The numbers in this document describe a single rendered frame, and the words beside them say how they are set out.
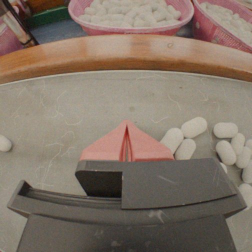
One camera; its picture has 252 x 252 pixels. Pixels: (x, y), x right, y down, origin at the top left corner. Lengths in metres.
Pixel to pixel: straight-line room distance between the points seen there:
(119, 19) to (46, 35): 0.26
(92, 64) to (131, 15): 0.16
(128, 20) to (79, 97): 0.18
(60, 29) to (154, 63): 0.35
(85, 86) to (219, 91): 0.21
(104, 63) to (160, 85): 0.08
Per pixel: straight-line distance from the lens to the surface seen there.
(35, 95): 0.22
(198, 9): 0.35
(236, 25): 0.46
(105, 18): 0.30
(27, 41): 0.27
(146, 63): 0.17
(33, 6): 0.56
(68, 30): 0.44
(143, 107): 0.15
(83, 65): 0.18
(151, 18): 0.29
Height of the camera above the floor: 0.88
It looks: 76 degrees down
